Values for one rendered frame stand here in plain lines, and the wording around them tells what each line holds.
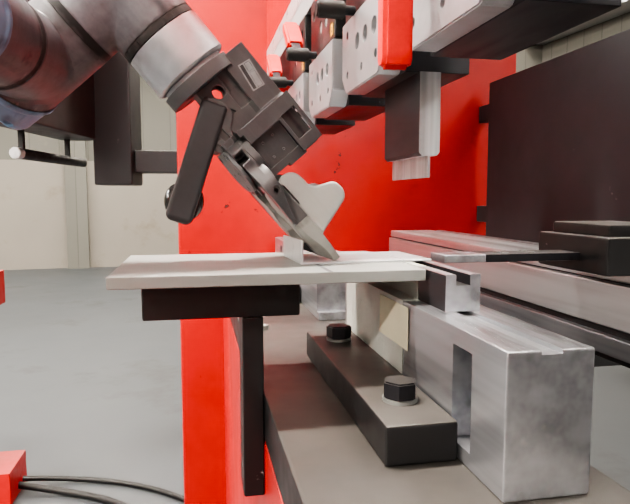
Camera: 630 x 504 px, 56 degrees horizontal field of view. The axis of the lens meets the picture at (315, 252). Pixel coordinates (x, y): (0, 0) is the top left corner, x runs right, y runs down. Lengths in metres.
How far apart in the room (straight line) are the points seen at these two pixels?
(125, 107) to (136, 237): 7.62
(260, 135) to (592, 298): 0.42
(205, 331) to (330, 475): 1.05
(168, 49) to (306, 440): 0.34
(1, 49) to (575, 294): 0.63
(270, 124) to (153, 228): 9.01
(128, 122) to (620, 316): 1.58
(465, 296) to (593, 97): 0.77
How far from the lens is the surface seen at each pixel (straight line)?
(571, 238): 0.68
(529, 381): 0.39
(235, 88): 0.57
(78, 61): 0.57
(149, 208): 9.52
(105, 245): 9.57
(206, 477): 1.57
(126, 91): 1.99
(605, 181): 1.17
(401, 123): 0.60
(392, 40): 0.44
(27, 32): 0.49
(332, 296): 0.92
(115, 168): 1.97
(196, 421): 1.52
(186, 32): 0.55
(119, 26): 0.56
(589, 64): 1.24
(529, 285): 0.85
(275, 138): 0.56
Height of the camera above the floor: 1.06
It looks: 5 degrees down
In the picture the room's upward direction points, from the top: straight up
